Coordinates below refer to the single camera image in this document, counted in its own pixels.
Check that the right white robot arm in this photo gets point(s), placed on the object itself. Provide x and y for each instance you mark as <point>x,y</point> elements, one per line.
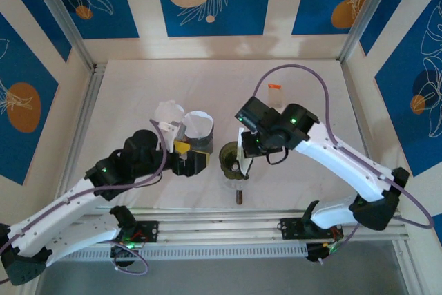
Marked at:
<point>345,167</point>

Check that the aluminium side rail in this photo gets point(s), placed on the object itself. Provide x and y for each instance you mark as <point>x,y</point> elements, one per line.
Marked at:
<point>83,125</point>

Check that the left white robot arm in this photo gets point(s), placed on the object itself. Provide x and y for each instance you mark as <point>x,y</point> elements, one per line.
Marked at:
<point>52,219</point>

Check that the white paper coffee filter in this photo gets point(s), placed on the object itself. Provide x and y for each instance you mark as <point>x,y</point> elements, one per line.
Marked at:
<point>167,110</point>
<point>198,124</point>
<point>244,167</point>

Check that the black controller box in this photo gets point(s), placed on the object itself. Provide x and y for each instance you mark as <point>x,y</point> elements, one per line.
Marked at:
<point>124,251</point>
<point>317,253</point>

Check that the aluminium frame post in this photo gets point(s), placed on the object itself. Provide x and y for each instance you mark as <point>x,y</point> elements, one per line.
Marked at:
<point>366,11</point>
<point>62,15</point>

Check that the dark green coffee dripper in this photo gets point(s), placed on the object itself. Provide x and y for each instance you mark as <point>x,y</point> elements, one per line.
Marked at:
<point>228,157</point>

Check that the aluminium front mounting rail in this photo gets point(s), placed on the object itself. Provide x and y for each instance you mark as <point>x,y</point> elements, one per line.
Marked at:
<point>221,226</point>

